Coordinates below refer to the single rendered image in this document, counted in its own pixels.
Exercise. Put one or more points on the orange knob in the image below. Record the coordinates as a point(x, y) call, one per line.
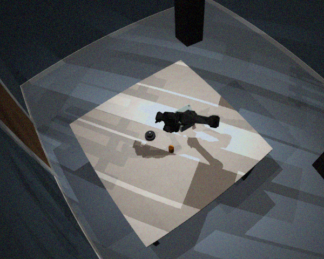
point(171, 149)

